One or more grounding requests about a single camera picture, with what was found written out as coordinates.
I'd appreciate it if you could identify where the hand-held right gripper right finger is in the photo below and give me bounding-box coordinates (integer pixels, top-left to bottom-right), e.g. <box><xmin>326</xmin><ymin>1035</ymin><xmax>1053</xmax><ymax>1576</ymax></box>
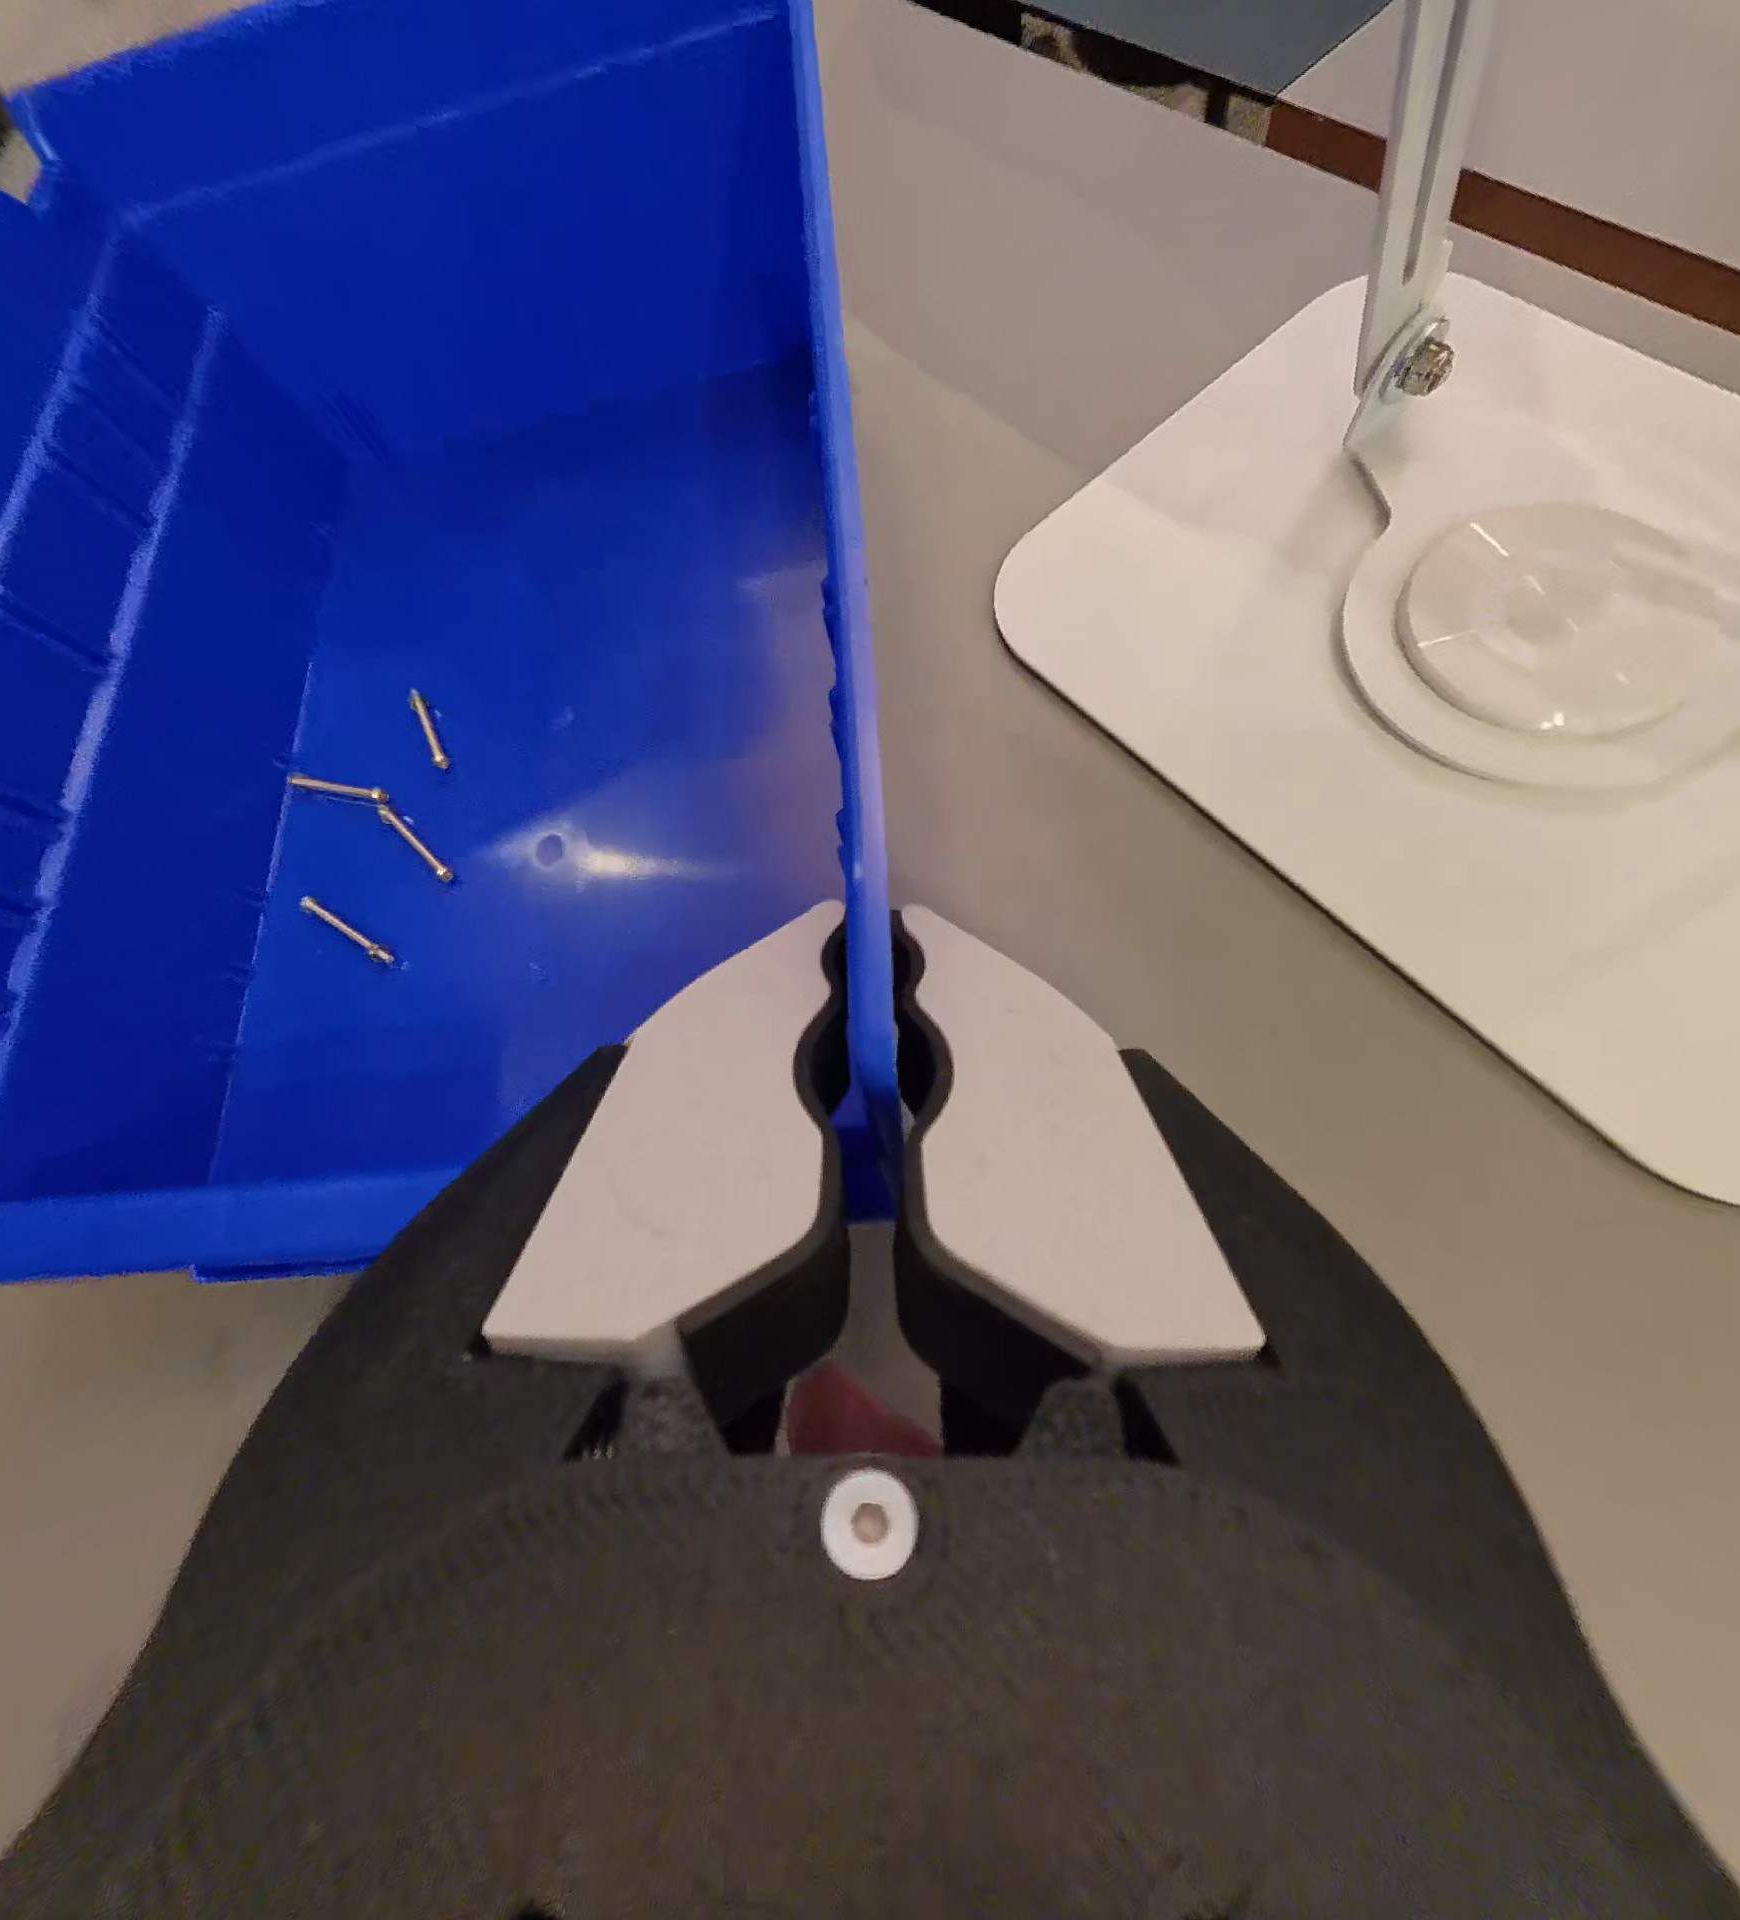
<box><xmin>889</xmin><ymin>899</ymin><xmax>1269</xmax><ymax>1373</ymax></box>

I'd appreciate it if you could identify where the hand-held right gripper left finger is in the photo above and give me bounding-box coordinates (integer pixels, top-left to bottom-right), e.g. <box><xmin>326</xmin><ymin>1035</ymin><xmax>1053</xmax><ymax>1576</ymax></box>
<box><xmin>480</xmin><ymin>899</ymin><xmax>852</xmax><ymax>1367</ymax></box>

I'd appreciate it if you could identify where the blue plastic bin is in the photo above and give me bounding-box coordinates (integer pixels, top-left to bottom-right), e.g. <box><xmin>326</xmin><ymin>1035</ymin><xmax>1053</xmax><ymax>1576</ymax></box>
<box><xmin>0</xmin><ymin>0</ymin><xmax>913</xmax><ymax>1289</ymax></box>

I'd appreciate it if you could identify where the white document stand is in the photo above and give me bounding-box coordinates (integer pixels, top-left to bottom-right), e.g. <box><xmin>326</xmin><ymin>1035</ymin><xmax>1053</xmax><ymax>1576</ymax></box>
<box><xmin>994</xmin><ymin>0</ymin><xmax>1740</xmax><ymax>1213</ymax></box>

